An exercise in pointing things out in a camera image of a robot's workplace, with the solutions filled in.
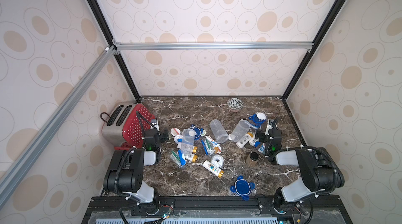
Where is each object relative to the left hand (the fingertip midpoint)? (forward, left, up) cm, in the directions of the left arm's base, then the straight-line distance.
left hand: (160, 126), depth 93 cm
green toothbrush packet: (-16, -10, -6) cm, 20 cm away
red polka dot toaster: (-5, +16, +10) cm, 20 cm away
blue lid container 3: (+2, -49, -7) cm, 50 cm away
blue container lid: (-31, -46, -8) cm, 57 cm away
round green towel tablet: (0, -26, -7) cm, 27 cm away
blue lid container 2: (+1, -36, -6) cm, 36 cm away
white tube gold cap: (-17, -19, -6) cm, 26 cm away
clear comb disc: (-18, -34, -7) cm, 39 cm away
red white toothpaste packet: (-11, -30, -4) cm, 32 cm away
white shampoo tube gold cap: (-23, -32, -6) cm, 40 cm away
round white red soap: (+1, -7, -8) cm, 11 cm away
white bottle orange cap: (-3, -54, -5) cm, 54 cm away
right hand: (-1, -68, -1) cm, 68 cm away
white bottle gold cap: (-11, -17, -5) cm, 21 cm away
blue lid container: (-9, -16, -5) cm, 19 cm away
